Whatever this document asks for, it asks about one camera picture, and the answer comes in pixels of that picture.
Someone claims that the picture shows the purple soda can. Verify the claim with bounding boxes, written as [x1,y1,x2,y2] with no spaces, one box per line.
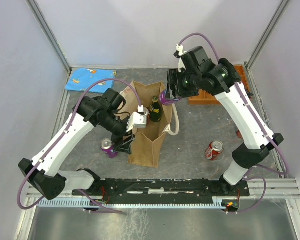
[159,90,181,106]
[100,138,118,159]

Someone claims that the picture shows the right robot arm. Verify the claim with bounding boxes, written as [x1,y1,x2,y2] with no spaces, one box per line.
[159,44,284,196]

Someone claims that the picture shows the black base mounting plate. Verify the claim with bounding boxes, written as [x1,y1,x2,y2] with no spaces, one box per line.
[85,178,250,204]

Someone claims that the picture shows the light blue cable duct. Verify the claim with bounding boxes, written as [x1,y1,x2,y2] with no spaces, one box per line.
[37,197,226,210]

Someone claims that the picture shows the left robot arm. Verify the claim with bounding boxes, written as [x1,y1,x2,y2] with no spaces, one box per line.
[18,88,143,200]

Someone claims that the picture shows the left aluminium frame post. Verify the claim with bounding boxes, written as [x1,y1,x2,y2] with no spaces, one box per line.
[26,0,72,73]

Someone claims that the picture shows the right aluminium frame post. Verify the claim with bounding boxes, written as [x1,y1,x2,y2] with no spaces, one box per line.
[245,0,291,71]

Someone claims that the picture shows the red cola can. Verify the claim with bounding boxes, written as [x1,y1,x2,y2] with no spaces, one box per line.
[143,107,150,124]
[236,130,243,139]
[205,140,224,161]

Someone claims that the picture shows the blue patterned cloth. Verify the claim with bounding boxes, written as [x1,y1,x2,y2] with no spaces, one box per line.
[65,68,117,94]

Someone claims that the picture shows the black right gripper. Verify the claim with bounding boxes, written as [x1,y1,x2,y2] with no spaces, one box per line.
[165,68,202,101]

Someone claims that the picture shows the green glass bottle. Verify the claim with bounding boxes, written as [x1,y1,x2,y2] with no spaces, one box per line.
[149,96,163,123]

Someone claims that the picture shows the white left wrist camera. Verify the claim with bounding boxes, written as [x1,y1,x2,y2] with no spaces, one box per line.
[126,105,147,132]

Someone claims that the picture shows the orange wooden divided tray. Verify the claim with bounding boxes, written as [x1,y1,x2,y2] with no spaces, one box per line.
[188,64,254,105]

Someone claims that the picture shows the aluminium frame post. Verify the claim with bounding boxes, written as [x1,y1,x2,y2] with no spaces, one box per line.
[245,0,291,71]
[26,0,72,73]

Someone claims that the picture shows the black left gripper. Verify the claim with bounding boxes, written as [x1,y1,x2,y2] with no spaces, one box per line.
[99,111,136,155]

